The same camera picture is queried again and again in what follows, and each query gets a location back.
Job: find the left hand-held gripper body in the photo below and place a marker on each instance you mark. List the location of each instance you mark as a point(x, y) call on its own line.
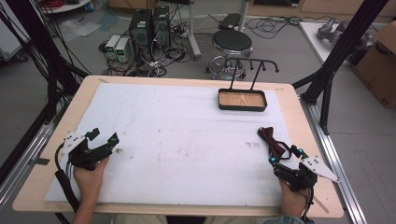
point(81, 153)

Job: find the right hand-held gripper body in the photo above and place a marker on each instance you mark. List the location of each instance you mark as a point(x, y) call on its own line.
point(299, 177)

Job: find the dark red bow tie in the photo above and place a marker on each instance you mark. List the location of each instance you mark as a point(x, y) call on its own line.
point(271, 140)

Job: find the person's right hand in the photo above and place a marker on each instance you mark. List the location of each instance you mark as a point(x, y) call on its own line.
point(291, 200)

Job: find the person's left hand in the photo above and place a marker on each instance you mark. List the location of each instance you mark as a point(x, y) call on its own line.
point(89, 180)

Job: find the thin wooden strip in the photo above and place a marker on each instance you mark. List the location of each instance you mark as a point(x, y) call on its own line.
point(320, 204)

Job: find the black tape piece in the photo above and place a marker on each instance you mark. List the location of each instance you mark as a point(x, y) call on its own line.
point(41, 161)

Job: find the black stand with wooden tray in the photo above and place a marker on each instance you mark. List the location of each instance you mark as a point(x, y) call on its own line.
point(242, 100)

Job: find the white foam mat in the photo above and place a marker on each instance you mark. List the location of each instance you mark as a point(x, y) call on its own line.
point(186, 149)

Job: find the white power supply unit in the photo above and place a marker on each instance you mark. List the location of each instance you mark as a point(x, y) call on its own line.
point(111, 46)
point(123, 49)

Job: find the green power supply units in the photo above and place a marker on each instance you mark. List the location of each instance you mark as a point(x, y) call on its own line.
point(162, 59)

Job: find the black computer tower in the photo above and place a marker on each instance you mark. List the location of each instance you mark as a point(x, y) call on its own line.
point(161, 26)
point(140, 32)

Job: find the cardboard box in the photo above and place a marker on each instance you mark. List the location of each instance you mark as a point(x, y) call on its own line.
point(378, 71)

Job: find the white platform board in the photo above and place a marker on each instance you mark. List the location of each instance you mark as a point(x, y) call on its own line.
point(314, 40)

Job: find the black round stool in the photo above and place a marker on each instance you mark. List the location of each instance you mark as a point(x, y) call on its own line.
point(232, 42)

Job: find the round white table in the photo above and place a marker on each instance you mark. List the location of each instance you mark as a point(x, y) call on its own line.
point(67, 6)

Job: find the white desk leg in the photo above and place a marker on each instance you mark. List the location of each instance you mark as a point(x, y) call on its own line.
point(193, 34)

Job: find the flat black device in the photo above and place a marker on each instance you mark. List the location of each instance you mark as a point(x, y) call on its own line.
point(229, 21)

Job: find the aluminium rail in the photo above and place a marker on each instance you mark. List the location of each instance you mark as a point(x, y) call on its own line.
point(337, 161)
point(21, 168)

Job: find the black metal frame post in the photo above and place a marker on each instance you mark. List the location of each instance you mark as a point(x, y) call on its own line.
point(339, 49)
point(40, 43)

